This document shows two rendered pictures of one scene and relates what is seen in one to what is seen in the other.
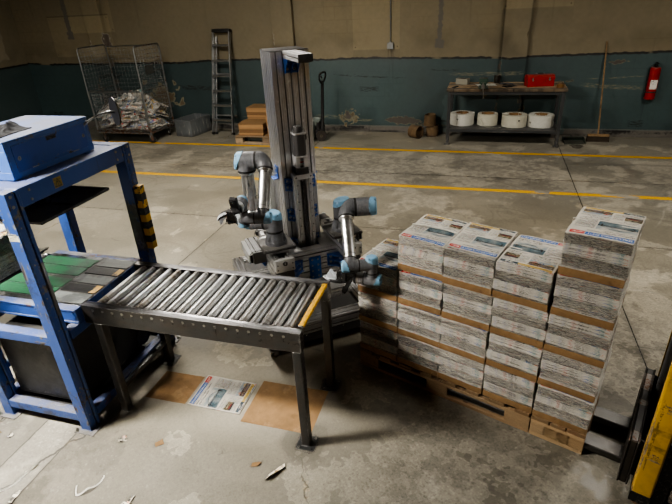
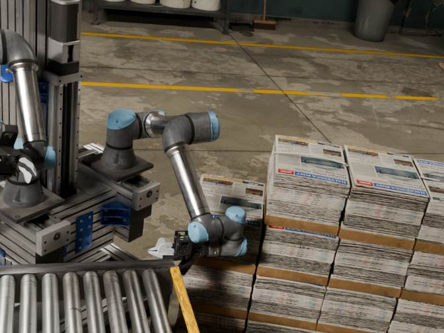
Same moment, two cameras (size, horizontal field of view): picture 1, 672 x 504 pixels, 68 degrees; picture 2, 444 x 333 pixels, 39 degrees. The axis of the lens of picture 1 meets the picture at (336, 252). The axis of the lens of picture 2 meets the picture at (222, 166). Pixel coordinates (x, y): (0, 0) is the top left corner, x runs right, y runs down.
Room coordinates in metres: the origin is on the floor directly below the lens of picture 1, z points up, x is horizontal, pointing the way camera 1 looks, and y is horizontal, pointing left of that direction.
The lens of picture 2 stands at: (1.07, 0.99, 2.06)
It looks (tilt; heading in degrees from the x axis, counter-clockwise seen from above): 26 degrees down; 324
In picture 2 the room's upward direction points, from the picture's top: 9 degrees clockwise
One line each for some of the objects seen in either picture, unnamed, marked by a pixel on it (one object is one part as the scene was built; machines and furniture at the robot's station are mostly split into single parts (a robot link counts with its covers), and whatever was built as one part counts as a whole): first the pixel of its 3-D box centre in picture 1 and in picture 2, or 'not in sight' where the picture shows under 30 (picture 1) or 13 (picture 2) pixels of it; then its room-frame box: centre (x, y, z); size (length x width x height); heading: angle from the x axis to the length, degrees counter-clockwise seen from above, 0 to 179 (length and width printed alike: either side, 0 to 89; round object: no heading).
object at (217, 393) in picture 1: (222, 393); not in sight; (2.54, 0.80, 0.00); 0.37 x 0.28 x 0.01; 73
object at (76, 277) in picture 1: (67, 282); not in sight; (2.82, 1.74, 0.75); 0.70 x 0.65 x 0.10; 73
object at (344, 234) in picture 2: (478, 271); (370, 214); (2.50, -0.81, 0.86); 0.38 x 0.29 x 0.04; 143
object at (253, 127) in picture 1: (273, 123); not in sight; (9.28, 1.02, 0.28); 1.20 x 0.83 x 0.57; 73
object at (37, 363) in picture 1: (83, 329); not in sight; (2.82, 1.74, 0.38); 0.94 x 0.69 x 0.63; 163
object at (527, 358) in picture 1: (451, 327); (314, 295); (2.58, -0.71, 0.42); 1.17 x 0.39 x 0.83; 53
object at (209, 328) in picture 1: (187, 325); not in sight; (2.28, 0.84, 0.74); 1.34 x 0.05 x 0.12; 73
